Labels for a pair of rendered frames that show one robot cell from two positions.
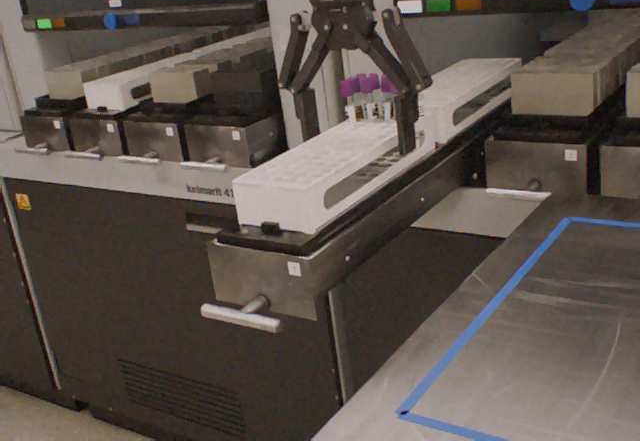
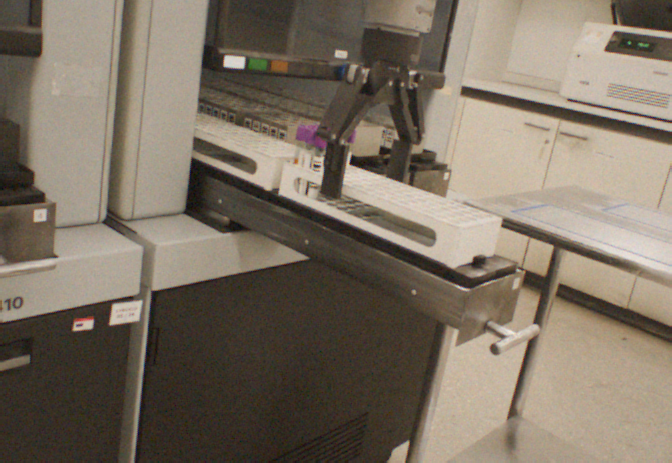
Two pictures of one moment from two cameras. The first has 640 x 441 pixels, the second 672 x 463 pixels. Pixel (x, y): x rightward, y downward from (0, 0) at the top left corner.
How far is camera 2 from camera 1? 123 cm
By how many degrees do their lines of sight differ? 81
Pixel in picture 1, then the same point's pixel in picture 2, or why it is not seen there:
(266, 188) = (484, 225)
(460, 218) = (278, 253)
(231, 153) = (23, 243)
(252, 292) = (484, 321)
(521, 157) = not seen: hidden behind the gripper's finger
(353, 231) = not seen: hidden behind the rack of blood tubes
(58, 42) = not seen: outside the picture
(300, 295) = (511, 305)
